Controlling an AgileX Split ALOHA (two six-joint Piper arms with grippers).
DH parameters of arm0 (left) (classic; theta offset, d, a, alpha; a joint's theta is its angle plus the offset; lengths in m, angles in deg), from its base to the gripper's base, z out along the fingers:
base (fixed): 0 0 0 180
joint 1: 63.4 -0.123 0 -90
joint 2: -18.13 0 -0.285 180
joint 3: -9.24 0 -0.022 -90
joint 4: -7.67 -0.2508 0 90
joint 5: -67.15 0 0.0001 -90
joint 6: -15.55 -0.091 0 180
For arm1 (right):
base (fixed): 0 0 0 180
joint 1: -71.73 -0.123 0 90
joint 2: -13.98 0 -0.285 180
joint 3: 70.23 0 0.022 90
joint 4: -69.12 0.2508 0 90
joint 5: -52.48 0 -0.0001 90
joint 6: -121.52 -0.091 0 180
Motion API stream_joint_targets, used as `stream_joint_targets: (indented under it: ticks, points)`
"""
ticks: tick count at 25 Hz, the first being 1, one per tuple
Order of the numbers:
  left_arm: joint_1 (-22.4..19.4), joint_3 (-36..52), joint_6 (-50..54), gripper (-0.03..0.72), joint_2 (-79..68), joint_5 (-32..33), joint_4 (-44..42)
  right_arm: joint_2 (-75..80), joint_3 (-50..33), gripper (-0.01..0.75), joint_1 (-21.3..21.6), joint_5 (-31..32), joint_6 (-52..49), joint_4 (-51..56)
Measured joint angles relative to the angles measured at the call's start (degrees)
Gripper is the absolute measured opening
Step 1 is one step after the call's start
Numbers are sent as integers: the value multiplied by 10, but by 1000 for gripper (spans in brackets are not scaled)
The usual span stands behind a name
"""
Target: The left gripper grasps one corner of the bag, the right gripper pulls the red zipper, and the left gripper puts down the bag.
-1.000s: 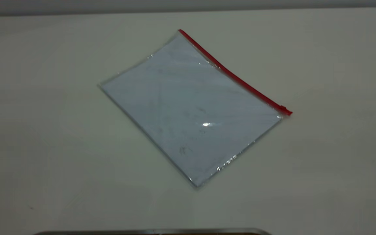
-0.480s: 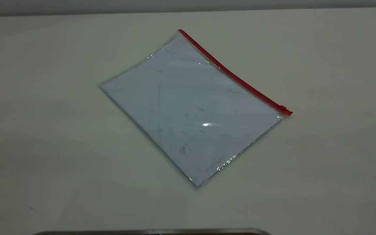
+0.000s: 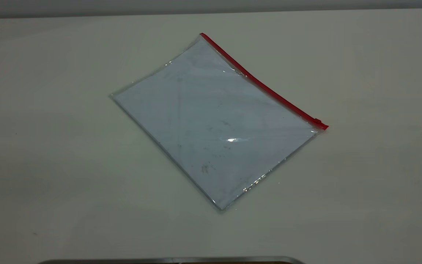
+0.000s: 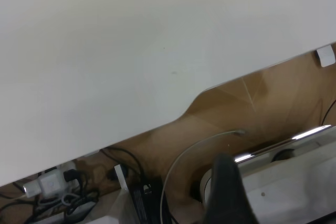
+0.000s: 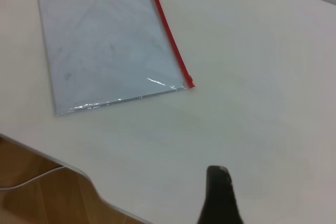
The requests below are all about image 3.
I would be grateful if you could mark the red zipper slider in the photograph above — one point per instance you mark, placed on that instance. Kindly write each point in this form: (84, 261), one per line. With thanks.
(317, 121)

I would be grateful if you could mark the clear plastic zip bag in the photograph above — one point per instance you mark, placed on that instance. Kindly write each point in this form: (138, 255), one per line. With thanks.
(306, 126)

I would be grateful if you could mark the white paper sheets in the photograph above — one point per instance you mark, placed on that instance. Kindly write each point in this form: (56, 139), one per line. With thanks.
(211, 124)

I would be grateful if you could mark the grey metal frame edge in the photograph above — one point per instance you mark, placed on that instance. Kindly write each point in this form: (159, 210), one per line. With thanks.
(196, 260)

